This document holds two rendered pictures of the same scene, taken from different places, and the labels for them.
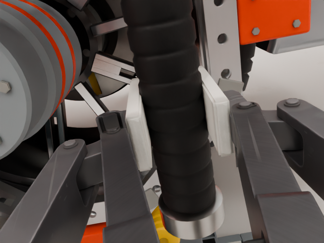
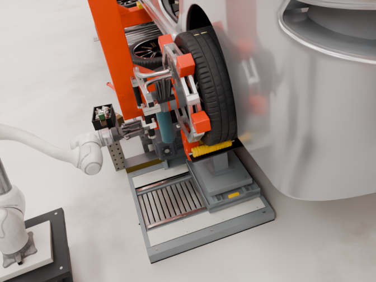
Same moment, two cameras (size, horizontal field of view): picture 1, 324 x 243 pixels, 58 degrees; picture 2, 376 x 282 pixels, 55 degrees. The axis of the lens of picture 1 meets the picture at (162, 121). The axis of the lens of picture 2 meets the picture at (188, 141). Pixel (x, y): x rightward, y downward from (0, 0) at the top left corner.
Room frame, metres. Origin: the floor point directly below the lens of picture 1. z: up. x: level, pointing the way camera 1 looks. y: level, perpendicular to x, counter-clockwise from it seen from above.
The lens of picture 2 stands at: (0.01, -1.60, 1.88)
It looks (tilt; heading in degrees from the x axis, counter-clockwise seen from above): 37 degrees down; 78
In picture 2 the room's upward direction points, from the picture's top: 10 degrees counter-clockwise
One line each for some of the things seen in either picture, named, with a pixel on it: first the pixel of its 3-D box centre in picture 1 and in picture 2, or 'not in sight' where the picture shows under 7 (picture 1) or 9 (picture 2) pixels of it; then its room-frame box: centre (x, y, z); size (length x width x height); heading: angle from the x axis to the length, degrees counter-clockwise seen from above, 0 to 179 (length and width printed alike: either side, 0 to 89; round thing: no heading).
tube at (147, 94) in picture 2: not in sight; (159, 79); (0.27, 0.06, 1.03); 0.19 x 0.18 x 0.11; 179
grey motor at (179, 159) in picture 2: not in sight; (183, 144); (0.41, 0.47, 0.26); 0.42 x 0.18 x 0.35; 179
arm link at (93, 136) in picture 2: not in sight; (86, 144); (-0.18, -0.01, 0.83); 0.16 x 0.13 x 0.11; 179
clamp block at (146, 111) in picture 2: not in sight; (151, 107); (0.19, -0.01, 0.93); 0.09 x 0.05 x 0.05; 179
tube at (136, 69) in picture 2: not in sight; (151, 64); (0.28, 0.26, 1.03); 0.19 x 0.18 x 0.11; 179
